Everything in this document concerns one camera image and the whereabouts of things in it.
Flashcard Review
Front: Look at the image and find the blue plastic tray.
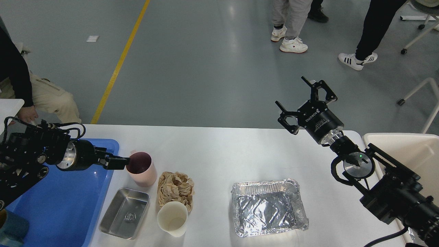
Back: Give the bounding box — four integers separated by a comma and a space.
5, 138, 120, 247

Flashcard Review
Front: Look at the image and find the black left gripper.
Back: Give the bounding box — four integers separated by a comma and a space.
56, 140, 130, 171

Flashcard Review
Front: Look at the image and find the white rolling chair frame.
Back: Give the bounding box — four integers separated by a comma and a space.
400, 0, 439, 55

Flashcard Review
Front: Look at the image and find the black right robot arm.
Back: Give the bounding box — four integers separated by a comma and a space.
275, 77, 439, 247

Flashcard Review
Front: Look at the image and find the small white side table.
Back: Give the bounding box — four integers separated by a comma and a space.
0, 98, 24, 134

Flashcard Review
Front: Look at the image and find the beige plastic bin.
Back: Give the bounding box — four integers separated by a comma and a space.
362, 133, 439, 247

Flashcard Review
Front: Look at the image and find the person in black sweater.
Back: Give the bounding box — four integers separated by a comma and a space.
0, 20, 82, 123

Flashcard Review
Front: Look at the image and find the aluminium foil container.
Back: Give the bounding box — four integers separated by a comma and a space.
231, 179, 309, 238

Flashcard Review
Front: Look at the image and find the white paper scrap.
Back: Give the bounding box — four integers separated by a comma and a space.
86, 35, 100, 43

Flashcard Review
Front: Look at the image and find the white chair leg right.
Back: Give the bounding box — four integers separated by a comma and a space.
396, 77, 439, 133

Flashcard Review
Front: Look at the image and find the stainless steel tray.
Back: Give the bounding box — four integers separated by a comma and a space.
99, 188, 150, 240

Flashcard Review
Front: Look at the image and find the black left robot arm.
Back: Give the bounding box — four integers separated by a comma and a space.
0, 117, 130, 209

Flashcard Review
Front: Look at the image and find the person in black shoes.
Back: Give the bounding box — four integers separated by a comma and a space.
307, 0, 329, 23

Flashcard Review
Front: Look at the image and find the teal cup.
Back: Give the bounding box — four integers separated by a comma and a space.
0, 209, 29, 247

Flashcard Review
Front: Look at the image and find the crumpled brown paper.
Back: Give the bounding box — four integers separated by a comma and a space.
157, 172, 195, 213

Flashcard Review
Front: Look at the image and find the person with striped sneakers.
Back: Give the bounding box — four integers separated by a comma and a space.
338, 0, 406, 71

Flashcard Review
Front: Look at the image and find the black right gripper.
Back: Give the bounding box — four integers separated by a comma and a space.
275, 76, 344, 144

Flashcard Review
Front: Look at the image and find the white paper cup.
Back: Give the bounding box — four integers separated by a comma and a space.
157, 201, 188, 237

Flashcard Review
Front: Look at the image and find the pink mug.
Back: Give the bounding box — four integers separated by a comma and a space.
126, 150, 158, 187

